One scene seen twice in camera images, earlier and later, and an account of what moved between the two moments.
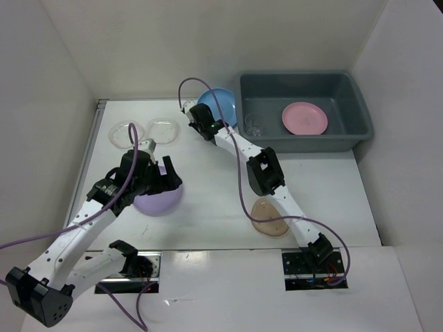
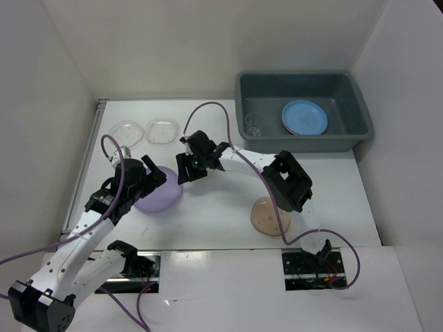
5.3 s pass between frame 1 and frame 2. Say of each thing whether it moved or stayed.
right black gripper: moved
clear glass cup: stayed
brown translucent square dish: stayed
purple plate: stayed
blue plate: moved
